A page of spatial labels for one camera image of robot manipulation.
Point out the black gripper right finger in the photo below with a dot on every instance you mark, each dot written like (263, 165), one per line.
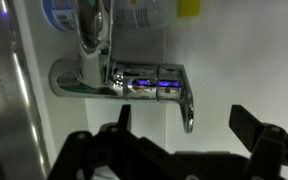
(274, 153)

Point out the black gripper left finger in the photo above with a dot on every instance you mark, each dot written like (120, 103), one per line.
(94, 156)

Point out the chrome single lever faucet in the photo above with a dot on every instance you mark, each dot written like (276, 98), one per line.
(140, 80)

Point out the stainless steel sink edge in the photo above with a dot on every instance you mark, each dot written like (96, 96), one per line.
(7, 100)

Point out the blue labelled round container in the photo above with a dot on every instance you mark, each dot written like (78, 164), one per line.
(59, 15)

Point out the soap bottle with yellow cap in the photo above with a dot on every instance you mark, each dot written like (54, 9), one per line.
(144, 13)

